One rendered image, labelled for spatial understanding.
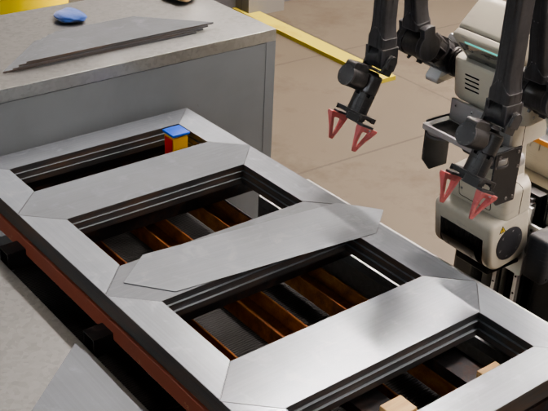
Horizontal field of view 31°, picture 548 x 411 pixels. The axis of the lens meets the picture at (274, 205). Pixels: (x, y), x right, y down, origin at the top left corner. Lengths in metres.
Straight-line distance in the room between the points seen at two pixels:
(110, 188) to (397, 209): 2.01
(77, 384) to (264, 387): 0.41
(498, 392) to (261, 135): 1.68
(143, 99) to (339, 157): 1.92
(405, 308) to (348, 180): 2.45
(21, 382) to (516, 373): 1.05
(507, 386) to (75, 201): 1.22
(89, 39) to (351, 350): 1.48
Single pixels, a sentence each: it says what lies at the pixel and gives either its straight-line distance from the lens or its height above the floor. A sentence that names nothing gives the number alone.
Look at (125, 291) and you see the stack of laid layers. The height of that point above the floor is 0.86.
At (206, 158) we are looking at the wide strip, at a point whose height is 0.87.
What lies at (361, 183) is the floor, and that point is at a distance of 4.65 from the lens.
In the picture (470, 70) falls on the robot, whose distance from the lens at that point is 2.73.
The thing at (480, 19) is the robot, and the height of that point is 1.34.
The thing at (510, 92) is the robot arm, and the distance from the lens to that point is 2.35.
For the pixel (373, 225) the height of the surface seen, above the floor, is 0.87.
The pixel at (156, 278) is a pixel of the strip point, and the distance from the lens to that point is 2.32.
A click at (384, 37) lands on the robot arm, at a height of 1.29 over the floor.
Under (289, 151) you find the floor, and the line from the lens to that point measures 4.92.
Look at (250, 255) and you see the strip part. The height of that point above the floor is 0.87.
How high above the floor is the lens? 2.14
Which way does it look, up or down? 29 degrees down
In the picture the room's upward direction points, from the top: 3 degrees clockwise
